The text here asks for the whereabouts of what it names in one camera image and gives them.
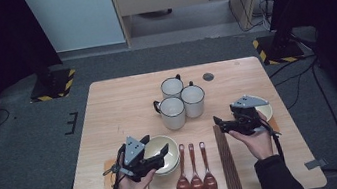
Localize right hand-held gripper black cable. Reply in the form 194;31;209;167
258;110;286;169

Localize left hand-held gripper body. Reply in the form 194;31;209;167
113;131;167;185

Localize grey tape piece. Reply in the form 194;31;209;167
303;157;329;171

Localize person's right hand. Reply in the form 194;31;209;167
225;109;275;166

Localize row of brown chopsticks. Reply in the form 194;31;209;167
212;123;244;189

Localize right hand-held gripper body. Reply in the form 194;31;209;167
228;91;273;138

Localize dark round chair base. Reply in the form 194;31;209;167
137;7;174;21

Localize grey round cable grommet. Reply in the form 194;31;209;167
202;72;216;83

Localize black yellow striped stand base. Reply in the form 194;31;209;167
251;29;307;69
26;67;80;104

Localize reddish brown wooden spoon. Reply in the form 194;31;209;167
169;143;192;189
183;142;206;189
196;140;219;189

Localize thin black floor cable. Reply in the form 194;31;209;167
0;107;12;128

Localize white enamel mug black rim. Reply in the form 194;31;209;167
158;73;186;101
152;94;190;133
178;79;209;120

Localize black floor cables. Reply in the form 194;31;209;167
266;53;326;113

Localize black cable bundle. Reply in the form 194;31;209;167
257;0;280;33

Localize white panel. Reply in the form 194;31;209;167
22;0;128;58

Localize cream ceramic bowl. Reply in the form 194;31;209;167
141;133;183;177
250;92;276;125
153;163;182;178

